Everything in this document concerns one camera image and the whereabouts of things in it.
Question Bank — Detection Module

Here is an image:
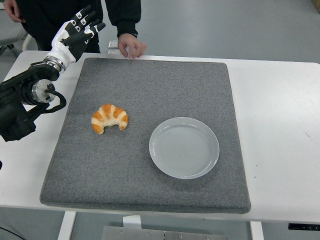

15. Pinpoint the pale grey round plate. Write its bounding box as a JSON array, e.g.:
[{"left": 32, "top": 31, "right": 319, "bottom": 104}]
[{"left": 148, "top": 116, "right": 221, "bottom": 180}]

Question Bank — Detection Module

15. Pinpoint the grey felt mat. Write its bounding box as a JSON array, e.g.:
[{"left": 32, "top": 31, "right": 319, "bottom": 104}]
[{"left": 39, "top": 57, "right": 252, "bottom": 215}]

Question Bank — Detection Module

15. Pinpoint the black floor cable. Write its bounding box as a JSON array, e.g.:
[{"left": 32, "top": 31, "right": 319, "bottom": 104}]
[{"left": 0, "top": 226, "right": 16, "bottom": 237}]

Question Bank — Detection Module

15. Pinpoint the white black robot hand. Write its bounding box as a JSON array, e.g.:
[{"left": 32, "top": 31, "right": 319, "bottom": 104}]
[{"left": 45, "top": 5, "right": 107, "bottom": 64}]

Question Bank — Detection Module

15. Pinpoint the white table leg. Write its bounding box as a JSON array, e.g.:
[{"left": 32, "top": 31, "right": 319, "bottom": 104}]
[
  {"left": 249, "top": 221, "right": 264, "bottom": 240},
  {"left": 57, "top": 211, "right": 77, "bottom": 240}
]

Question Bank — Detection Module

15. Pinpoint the black table control panel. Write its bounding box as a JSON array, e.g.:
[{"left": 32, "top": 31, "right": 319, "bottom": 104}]
[{"left": 287, "top": 222, "right": 320, "bottom": 231}]

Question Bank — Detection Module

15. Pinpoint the grey office chair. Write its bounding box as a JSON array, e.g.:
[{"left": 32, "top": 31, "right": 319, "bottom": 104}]
[{"left": 0, "top": 4, "right": 33, "bottom": 56}]

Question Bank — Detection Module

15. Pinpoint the orange croissant bread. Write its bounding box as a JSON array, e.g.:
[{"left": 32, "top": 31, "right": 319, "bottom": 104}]
[{"left": 91, "top": 103, "right": 130, "bottom": 135}]

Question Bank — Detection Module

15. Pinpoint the person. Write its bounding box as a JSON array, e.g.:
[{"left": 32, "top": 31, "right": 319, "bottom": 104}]
[{"left": 17, "top": 0, "right": 142, "bottom": 54}]

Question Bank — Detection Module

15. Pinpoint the grey metal plate with screws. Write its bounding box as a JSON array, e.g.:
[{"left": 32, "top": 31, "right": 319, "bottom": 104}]
[{"left": 102, "top": 225, "right": 187, "bottom": 240}]

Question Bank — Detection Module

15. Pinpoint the person's hand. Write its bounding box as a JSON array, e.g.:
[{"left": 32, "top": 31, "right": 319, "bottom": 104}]
[
  {"left": 117, "top": 33, "right": 148, "bottom": 60},
  {"left": 3, "top": 0, "right": 25, "bottom": 24}
]

